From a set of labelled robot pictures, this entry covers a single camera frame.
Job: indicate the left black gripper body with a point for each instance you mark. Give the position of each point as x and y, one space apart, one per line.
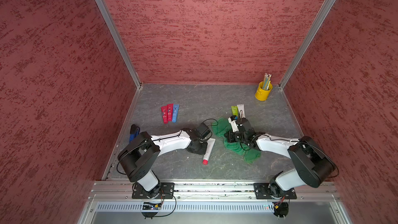
200 149

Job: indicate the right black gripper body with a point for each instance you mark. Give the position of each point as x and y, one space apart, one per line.
237 137

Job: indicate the white tube red cap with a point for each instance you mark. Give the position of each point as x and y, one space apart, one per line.
210 145

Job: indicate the green microfiber cloth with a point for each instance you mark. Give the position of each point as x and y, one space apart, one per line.
223 129

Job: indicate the green tube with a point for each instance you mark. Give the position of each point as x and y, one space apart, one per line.
234 110

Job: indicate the white tube orange cap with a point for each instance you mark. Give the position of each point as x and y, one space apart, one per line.
241 110

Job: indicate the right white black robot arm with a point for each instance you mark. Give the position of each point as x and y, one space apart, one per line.
311 165

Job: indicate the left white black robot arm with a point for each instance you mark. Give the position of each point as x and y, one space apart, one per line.
137 158

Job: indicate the blue tube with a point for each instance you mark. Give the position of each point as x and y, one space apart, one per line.
175 113

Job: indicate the red pink tube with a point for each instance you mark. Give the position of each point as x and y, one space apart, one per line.
170 112

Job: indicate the dark red tube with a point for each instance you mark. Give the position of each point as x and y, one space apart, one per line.
164 114

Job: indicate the yellow cup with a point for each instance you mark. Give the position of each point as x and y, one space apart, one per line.
262 94

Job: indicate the bundle of pencils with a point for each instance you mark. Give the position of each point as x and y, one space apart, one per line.
266 81

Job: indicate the blue stapler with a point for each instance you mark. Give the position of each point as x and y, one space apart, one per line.
134 132

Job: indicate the left corner aluminium profile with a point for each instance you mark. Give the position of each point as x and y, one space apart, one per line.
119 42

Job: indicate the corner aluminium profile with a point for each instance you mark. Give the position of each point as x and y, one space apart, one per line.
315 26
119 42

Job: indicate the right corner aluminium profile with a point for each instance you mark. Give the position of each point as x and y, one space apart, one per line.
315 26

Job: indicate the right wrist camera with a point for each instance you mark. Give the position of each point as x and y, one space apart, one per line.
240 124

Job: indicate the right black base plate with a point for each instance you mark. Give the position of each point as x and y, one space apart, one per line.
262 191

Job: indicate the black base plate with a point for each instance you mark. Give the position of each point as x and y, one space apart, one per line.
164 190
262 191

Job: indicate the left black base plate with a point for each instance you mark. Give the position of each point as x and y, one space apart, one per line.
164 190

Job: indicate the right controller board with cables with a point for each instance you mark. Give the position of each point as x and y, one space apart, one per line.
281 208

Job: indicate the controller board with cables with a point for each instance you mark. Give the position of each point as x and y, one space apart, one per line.
151 210
281 208

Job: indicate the left controller board with cables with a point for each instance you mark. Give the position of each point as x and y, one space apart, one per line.
151 210

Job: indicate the aluminium front rail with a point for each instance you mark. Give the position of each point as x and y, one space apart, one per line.
207 190

